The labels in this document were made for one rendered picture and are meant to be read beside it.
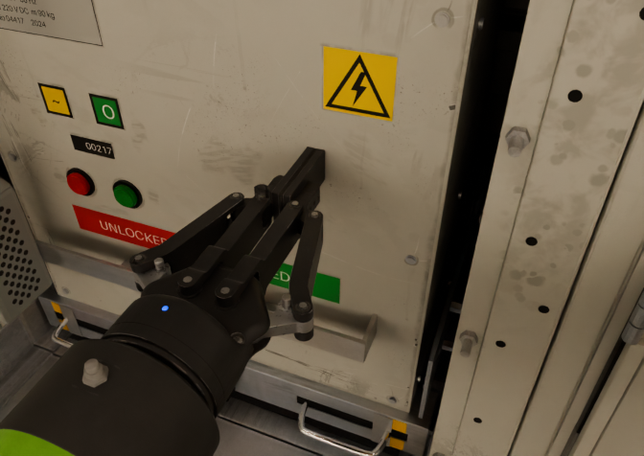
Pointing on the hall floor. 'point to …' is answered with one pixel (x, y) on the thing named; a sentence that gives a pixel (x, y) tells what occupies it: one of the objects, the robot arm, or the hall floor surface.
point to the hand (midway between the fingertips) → (300, 185)
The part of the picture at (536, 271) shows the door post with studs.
